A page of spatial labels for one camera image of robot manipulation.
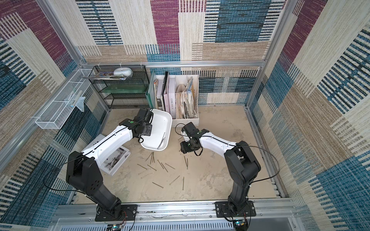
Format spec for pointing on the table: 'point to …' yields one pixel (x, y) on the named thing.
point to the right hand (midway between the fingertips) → (184, 147)
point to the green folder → (150, 94)
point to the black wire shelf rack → (127, 86)
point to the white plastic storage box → (161, 126)
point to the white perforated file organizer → (179, 95)
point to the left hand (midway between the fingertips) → (144, 127)
